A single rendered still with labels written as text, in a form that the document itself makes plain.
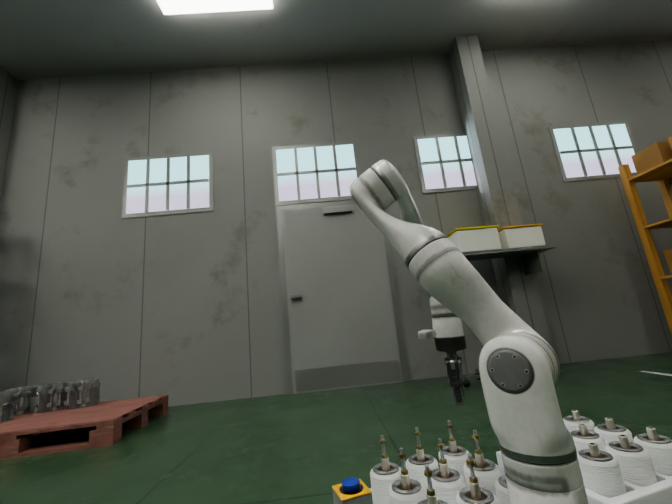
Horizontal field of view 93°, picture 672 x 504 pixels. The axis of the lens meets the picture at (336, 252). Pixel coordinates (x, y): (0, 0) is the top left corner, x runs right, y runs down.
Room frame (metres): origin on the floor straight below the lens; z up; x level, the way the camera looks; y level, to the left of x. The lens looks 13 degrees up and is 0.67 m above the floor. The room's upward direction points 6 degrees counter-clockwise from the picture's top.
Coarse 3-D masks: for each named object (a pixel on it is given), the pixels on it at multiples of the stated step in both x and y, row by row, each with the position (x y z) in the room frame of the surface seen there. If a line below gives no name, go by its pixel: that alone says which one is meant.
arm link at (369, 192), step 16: (368, 176) 0.62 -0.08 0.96; (352, 192) 0.64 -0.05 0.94; (368, 192) 0.62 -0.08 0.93; (384, 192) 0.62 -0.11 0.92; (368, 208) 0.62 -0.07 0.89; (384, 208) 0.65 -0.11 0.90; (384, 224) 0.60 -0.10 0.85; (400, 224) 0.58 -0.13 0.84; (416, 224) 0.58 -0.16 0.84; (400, 240) 0.58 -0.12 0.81; (416, 240) 0.56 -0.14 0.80; (432, 240) 0.55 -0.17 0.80; (400, 256) 0.60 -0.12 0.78
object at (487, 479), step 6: (468, 468) 1.00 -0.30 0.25; (498, 468) 0.99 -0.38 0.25; (468, 474) 1.00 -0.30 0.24; (480, 474) 0.97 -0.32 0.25; (486, 474) 0.97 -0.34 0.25; (492, 474) 0.97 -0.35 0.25; (498, 474) 0.98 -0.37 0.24; (468, 480) 1.00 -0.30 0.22; (480, 480) 0.97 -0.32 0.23; (486, 480) 0.97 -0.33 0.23; (492, 480) 0.97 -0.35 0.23; (468, 486) 1.00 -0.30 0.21; (480, 486) 0.97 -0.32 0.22; (486, 486) 0.97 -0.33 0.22; (492, 486) 0.97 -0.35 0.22; (492, 492) 0.97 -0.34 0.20
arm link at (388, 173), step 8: (384, 160) 0.61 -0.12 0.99; (376, 168) 0.61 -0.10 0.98; (384, 168) 0.60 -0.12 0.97; (392, 168) 0.60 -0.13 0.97; (384, 176) 0.61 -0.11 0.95; (392, 176) 0.60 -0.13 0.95; (400, 176) 0.61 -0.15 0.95; (392, 184) 0.61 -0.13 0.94; (400, 184) 0.62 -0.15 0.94; (392, 192) 0.62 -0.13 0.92; (400, 192) 0.63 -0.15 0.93; (408, 192) 0.64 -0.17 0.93; (400, 200) 0.67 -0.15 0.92; (408, 200) 0.66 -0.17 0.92; (400, 208) 0.71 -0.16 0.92; (408, 208) 0.68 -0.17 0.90; (416, 208) 0.69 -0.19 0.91; (408, 216) 0.70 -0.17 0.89; (416, 216) 0.69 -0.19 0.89
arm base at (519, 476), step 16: (512, 464) 0.49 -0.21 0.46; (528, 464) 0.47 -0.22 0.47; (576, 464) 0.47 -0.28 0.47; (512, 480) 0.49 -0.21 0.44; (528, 480) 0.47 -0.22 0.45; (544, 480) 0.46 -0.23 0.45; (560, 480) 0.46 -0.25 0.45; (576, 480) 0.46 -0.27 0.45; (512, 496) 0.50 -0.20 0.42; (528, 496) 0.47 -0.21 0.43; (544, 496) 0.46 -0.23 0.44; (560, 496) 0.46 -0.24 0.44; (576, 496) 0.46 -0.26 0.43
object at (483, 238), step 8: (456, 232) 3.21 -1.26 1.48; (464, 232) 3.20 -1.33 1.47; (472, 232) 3.20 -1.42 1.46; (480, 232) 3.21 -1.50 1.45; (488, 232) 3.21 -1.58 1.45; (496, 232) 3.21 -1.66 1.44; (456, 240) 3.23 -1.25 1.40; (464, 240) 3.20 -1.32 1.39; (472, 240) 3.20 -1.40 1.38; (480, 240) 3.20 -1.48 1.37; (488, 240) 3.21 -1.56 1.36; (496, 240) 3.21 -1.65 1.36; (464, 248) 3.20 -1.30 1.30; (472, 248) 3.20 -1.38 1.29; (480, 248) 3.20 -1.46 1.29; (488, 248) 3.21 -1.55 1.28; (496, 248) 3.21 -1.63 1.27
